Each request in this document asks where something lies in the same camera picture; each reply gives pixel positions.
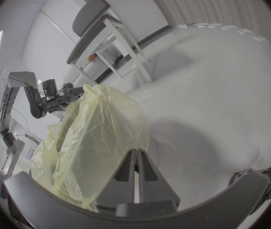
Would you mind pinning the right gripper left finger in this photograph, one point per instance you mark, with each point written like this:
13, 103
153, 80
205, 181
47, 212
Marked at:
123, 189

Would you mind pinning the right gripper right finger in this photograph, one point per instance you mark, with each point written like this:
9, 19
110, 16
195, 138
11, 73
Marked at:
152, 189

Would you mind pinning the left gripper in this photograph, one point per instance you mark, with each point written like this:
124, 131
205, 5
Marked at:
74, 93

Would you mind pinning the yellow plastic bag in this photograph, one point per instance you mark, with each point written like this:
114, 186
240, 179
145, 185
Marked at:
90, 118

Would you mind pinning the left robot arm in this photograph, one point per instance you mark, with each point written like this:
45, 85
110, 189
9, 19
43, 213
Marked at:
21, 79

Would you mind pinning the white trash bin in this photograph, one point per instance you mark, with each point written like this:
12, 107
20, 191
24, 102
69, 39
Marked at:
102, 156

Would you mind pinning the orange cushion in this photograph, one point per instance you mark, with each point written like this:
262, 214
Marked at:
91, 57

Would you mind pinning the pale grey sofa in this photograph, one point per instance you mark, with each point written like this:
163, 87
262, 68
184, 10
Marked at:
107, 56

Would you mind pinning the grey and white chair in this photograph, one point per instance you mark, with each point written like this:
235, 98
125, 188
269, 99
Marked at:
90, 13

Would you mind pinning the white curtain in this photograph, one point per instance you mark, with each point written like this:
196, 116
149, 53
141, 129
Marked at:
221, 3

